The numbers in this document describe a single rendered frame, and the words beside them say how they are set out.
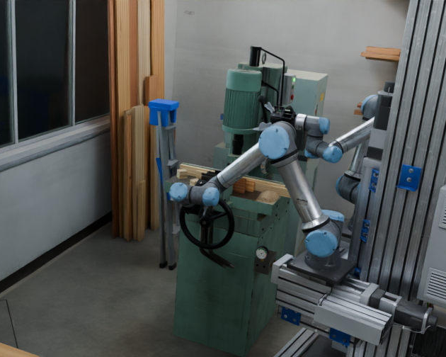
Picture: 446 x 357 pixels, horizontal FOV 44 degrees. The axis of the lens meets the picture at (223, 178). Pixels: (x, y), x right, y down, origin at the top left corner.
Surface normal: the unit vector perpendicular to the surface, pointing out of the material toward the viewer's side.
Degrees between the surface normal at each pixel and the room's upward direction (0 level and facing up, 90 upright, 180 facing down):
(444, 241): 90
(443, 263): 90
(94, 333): 0
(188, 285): 90
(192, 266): 90
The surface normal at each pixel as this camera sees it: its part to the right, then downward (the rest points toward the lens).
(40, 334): 0.09, -0.95
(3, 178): 0.95, 0.18
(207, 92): -0.32, 0.26
